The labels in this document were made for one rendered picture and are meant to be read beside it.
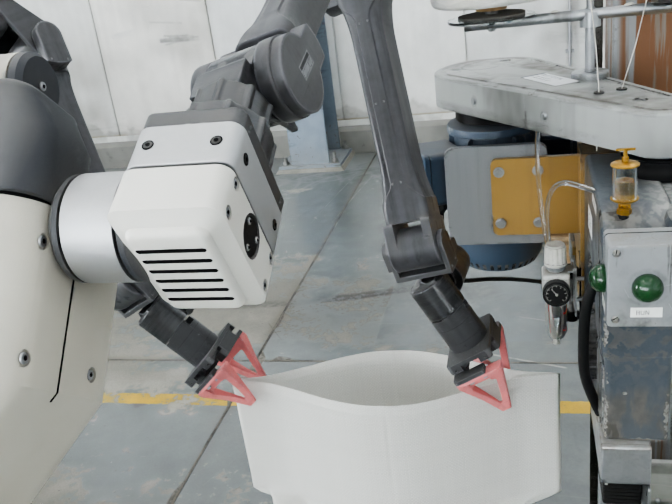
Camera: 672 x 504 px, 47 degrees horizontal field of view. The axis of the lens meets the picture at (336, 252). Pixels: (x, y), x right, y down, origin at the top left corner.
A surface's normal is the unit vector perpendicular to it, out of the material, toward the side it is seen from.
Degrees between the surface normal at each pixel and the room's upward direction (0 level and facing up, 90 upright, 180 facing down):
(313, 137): 89
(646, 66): 90
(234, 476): 0
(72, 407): 115
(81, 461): 0
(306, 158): 90
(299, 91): 76
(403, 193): 72
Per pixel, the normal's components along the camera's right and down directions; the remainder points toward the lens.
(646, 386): -0.21, 0.40
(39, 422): 0.78, 0.51
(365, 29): -0.44, 0.08
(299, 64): 0.87, -0.19
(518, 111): -0.89, 0.27
